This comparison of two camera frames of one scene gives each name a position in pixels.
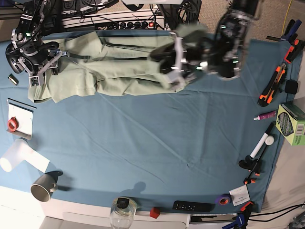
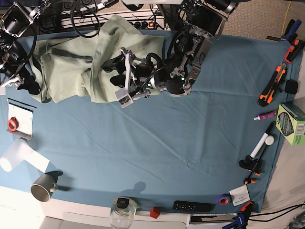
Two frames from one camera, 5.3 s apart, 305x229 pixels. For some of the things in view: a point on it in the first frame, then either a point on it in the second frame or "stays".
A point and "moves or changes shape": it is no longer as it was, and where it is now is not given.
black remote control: (193, 206) stays
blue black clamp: (290, 33) stays
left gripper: (188, 57) -> (141, 75)
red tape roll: (13, 124) stays
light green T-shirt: (106, 63) moves or changes shape
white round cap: (269, 140) stays
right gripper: (34, 78) -> (14, 76)
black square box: (291, 87) stays
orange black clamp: (294, 51) stays
